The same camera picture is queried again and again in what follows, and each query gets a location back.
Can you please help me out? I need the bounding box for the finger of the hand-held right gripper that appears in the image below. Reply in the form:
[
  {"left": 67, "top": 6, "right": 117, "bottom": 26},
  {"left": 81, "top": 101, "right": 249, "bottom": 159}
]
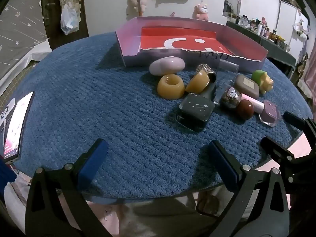
[
  {"left": 260, "top": 136, "right": 297, "bottom": 168},
  {"left": 283, "top": 111, "right": 316, "bottom": 144}
]

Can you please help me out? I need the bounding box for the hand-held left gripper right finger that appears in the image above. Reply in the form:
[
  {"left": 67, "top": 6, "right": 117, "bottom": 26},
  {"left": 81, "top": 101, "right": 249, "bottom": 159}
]
[{"left": 209, "top": 140, "right": 290, "bottom": 237}]

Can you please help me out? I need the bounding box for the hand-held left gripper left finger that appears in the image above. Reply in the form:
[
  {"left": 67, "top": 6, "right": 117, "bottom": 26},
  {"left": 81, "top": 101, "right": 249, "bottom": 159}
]
[{"left": 25, "top": 138, "right": 121, "bottom": 237}]

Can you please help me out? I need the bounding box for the pink nail polish bottle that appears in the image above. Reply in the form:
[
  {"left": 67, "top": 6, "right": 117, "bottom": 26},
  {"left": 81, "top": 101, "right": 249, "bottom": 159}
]
[{"left": 241, "top": 93, "right": 282, "bottom": 128}]

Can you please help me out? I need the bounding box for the green and yellow toy figure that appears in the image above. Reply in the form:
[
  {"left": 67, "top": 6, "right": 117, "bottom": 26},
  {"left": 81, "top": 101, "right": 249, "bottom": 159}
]
[{"left": 251, "top": 70, "right": 274, "bottom": 95}]

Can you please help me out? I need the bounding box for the brown square case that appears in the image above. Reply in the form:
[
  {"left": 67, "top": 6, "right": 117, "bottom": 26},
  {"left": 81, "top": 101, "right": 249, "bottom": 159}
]
[{"left": 233, "top": 75, "right": 260, "bottom": 99}]

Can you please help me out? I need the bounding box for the dark star-print polish bottle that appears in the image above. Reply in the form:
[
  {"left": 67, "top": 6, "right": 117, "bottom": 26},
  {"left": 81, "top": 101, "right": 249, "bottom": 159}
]
[{"left": 176, "top": 79, "right": 218, "bottom": 129}]

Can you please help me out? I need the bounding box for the clear glass cup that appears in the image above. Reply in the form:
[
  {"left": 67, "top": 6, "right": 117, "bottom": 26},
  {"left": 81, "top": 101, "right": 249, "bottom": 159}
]
[{"left": 213, "top": 62, "right": 240, "bottom": 104}]

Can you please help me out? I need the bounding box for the amber ring-shaped holder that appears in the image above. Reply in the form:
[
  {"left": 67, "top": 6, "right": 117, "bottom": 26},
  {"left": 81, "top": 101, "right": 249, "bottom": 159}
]
[{"left": 157, "top": 73, "right": 185, "bottom": 99}]

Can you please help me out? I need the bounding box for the pink rounded mirror case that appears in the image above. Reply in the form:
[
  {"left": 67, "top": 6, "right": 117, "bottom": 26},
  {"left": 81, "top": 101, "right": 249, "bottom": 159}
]
[{"left": 149, "top": 56, "right": 185, "bottom": 76}]

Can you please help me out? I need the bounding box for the pink cardboard box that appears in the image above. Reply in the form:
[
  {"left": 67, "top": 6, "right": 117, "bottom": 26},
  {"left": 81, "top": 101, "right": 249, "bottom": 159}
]
[{"left": 116, "top": 16, "right": 269, "bottom": 72}]

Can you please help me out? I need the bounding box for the pink curtain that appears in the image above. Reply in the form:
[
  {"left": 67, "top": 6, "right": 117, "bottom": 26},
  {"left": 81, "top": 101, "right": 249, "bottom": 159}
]
[{"left": 297, "top": 54, "right": 316, "bottom": 99}]

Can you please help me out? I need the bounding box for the blue textured mat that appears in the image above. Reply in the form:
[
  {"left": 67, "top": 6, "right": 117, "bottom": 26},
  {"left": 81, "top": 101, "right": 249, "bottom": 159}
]
[{"left": 12, "top": 31, "right": 314, "bottom": 199}]

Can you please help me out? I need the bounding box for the person's light pink clothing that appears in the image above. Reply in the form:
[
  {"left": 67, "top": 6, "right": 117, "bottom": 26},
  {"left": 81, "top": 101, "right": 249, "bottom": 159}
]
[{"left": 4, "top": 173, "right": 247, "bottom": 237}]

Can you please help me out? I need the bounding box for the smartphone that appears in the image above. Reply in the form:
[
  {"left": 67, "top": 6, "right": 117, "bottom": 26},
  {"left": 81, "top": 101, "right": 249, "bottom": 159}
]
[{"left": 2, "top": 91, "right": 34, "bottom": 164}]

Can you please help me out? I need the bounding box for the white plush toy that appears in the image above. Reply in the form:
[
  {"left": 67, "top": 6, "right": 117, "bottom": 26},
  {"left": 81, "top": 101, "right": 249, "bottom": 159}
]
[{"left": 294, "top": 20, "right": 309, "bottom": 40}]

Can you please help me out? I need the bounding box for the row of cosmetic bottles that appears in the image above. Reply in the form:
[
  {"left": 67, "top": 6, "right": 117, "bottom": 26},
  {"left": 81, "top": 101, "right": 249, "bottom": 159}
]
[{"left": 241, "top": 15, "right": 292, "bottom": 52}]

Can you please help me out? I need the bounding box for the side table with dark cloth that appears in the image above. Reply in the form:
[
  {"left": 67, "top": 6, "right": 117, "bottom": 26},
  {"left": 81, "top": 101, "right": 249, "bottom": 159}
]
[{"left": 226, "top": 21, "right": 297, "bottom": 67}]

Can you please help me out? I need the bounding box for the white cabinet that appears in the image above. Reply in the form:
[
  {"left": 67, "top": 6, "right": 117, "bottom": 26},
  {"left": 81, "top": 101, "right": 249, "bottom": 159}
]
[{"left": 279, "top": 0, "right": 309, "bottom": 57}]

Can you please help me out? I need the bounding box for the dark brown door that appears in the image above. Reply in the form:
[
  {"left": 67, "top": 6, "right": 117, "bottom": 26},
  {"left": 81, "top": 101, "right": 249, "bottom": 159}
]
[{"left": 41, "top": 0, "right": 89, "bottom": 51}]

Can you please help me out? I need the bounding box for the red paper sheet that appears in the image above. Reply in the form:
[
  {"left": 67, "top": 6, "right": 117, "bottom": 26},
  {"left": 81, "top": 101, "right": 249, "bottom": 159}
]
[{"left": 139, "top": 27, "right": 262, "bottom": 61}]

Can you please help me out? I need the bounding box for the pink horned plush toy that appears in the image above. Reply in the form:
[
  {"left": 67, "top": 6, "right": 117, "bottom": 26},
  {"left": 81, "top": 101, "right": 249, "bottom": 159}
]
[{"left": 194, "top": 4, "right": 210, "bottom": 21}]

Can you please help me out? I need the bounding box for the clear plastic bag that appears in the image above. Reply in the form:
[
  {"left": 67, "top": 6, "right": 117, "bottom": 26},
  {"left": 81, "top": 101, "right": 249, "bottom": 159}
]
[{"left": 60, "top": 4, "right": 80, "bottom": 35}]

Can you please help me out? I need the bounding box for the grey star-print sheet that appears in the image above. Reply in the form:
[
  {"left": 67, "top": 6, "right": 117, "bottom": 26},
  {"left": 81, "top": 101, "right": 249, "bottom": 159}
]
[{"left": 0, "top": 0, "right": 50, "bottom": 79}]

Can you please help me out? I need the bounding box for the pale pink plush toy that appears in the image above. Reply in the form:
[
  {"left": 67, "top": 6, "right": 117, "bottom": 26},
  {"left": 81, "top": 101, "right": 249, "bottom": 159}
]
[{"left": 128, "top": 0, "right": 149, "bottom": 13}]

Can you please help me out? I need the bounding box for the metal door handle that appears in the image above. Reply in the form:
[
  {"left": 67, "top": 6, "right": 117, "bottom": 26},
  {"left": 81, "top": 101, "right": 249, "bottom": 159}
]
[{"left": 41, "top": 0, "right": 56, "bottom": 26}]

